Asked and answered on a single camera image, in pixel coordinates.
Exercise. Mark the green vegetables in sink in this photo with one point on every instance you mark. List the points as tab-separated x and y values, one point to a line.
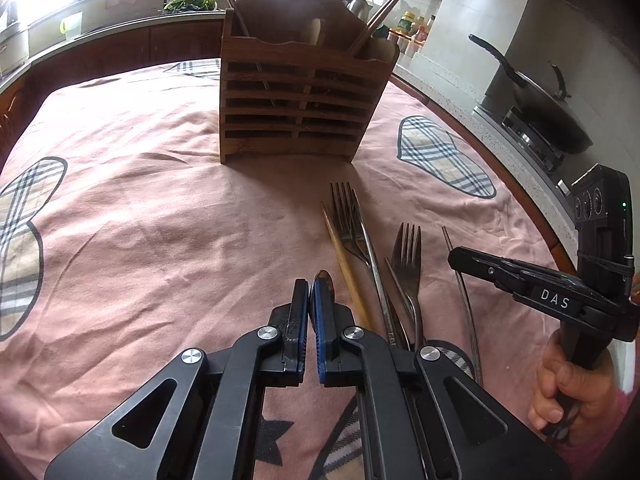
187	6

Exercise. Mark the pink patterned tablecloth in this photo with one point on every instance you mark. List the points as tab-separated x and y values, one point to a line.
137	242

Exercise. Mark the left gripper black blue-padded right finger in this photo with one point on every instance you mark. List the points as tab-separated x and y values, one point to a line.
422	417

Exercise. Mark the brown chopstick in holder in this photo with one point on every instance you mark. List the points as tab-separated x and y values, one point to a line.
372	26

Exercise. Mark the condiment bottles group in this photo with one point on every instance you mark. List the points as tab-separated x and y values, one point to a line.
415	27

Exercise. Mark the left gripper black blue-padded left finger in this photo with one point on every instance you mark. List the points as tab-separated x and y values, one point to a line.
198	417

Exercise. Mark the person right hand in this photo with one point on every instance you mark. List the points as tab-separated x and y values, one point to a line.
594	391

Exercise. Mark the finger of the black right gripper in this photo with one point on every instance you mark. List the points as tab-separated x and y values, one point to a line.
517	278

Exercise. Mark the light bamboo chopstick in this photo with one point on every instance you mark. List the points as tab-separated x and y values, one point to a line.
358	304

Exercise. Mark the steel fork long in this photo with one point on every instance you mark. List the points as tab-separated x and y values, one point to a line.
348	218

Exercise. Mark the black wok pan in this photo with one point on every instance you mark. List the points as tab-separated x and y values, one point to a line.
544	111

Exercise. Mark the steel fork short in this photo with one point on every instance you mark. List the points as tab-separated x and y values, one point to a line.
405	269

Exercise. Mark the stainless electric kettle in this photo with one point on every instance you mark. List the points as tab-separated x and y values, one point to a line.
360	8

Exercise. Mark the clear jug green handle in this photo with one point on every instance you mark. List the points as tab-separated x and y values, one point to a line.
71	26

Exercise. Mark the dark spoon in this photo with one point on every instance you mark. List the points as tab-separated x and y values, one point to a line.
326	278

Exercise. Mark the wooden utensil holder box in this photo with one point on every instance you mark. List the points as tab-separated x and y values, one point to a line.
298	77

